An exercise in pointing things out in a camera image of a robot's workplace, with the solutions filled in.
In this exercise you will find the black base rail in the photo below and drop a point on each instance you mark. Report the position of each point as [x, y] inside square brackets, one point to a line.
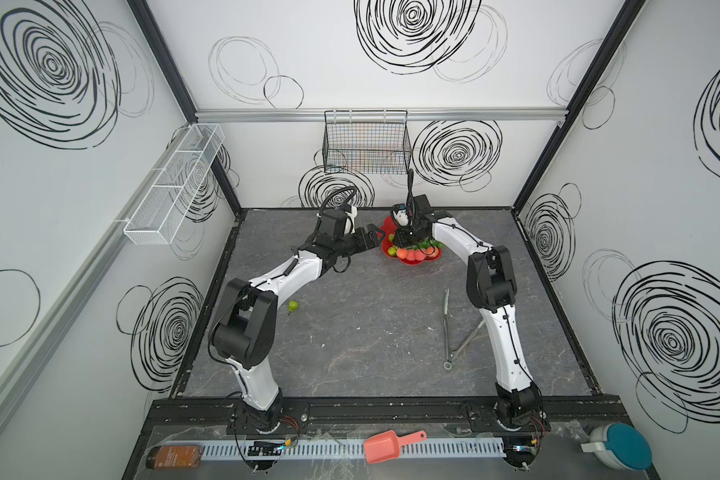
[477, 413]

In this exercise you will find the black wire basket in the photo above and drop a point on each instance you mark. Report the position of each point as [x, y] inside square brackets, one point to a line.
[366, 141]

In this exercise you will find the teal and white container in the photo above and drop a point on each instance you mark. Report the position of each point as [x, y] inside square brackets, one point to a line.
[619, 446]

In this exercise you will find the red flower-shaped fruit bowl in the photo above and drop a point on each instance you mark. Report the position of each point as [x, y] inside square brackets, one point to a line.
[389, 227]

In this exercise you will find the brown bottle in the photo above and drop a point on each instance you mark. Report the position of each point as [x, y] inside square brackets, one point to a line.
[173, 457]

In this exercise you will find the white wire shelf basket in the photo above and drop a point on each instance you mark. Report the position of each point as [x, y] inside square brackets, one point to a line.
[165, 206]

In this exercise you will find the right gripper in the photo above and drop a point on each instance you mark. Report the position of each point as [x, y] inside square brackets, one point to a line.
[408, 237]

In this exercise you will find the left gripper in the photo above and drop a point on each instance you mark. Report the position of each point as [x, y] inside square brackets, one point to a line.
[362, 239]

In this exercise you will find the pink plastic scoop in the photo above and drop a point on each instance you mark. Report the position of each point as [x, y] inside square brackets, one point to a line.
[388, 445]

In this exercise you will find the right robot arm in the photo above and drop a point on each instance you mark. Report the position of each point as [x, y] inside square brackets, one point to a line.
[491, 287]

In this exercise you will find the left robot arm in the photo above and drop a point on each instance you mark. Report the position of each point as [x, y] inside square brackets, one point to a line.
[244, 334]

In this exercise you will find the green fake grape bunch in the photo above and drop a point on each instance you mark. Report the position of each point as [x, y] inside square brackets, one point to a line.
[429, 243]

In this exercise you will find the white slotted cable duct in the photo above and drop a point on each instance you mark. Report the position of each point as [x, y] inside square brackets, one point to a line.
[352, 449]

